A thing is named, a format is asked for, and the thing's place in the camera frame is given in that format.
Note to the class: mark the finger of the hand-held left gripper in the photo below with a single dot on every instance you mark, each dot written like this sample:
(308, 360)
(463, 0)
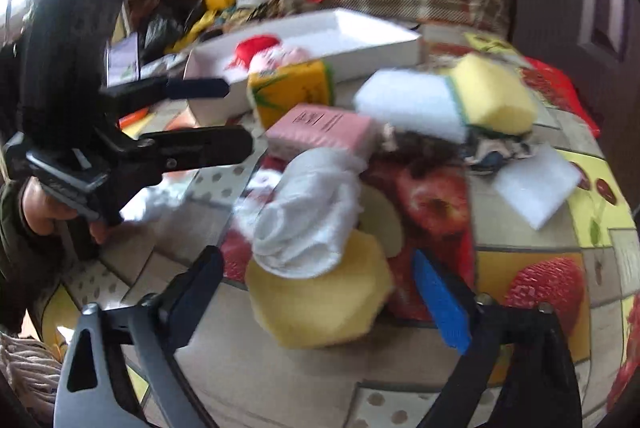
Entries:
(200, 149)
(195, 89)

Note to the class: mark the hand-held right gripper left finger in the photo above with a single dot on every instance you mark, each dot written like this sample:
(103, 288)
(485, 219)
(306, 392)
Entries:
(192, 308)

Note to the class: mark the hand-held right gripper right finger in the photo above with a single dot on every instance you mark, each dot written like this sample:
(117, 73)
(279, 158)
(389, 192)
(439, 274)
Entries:
(442, 308)

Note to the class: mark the yellow tissue packet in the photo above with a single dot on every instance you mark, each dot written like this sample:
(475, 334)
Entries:
(290, 90)

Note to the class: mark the pink tissue packet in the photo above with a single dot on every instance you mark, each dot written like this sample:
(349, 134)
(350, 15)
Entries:
(320, 128)

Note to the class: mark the round yellow sponge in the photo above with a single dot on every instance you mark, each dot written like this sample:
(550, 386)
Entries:
(320, 308)

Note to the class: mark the white towel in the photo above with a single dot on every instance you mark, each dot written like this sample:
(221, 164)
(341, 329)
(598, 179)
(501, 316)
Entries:
(305, 213)

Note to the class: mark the dark-haired rag doll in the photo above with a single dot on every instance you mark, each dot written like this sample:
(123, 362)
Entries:
(425, 153)

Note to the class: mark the thin white sponge sheet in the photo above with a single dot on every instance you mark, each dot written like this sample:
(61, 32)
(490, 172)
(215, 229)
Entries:
(540, 183)

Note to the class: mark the white cardboard box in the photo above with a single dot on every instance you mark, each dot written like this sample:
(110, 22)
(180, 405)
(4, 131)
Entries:
(350, 38)

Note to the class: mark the white cloth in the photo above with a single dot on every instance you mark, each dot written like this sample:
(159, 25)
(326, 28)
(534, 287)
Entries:
(410, 103)

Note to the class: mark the yellow toy fruit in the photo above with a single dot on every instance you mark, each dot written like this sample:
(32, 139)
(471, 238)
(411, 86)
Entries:
(495, 93)

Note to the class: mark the person's left forearm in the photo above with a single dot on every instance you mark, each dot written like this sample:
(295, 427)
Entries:
(20, 268)

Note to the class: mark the person's left hand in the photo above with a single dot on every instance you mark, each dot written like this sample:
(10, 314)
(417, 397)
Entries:
(42, 210)

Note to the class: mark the black plastic bag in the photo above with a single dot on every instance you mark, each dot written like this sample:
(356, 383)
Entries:
(160, 30)

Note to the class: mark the santa plush toy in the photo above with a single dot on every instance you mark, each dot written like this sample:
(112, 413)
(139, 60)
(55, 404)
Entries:
(260, 49)

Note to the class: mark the fruit print tablecloth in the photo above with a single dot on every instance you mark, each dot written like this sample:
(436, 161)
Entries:
(525, 248)

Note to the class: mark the plaid blanket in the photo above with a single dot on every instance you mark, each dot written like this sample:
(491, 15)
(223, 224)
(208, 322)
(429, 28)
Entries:
(415, 0)

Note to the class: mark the red mesh bag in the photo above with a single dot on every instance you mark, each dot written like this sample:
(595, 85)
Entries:
(555, 83)

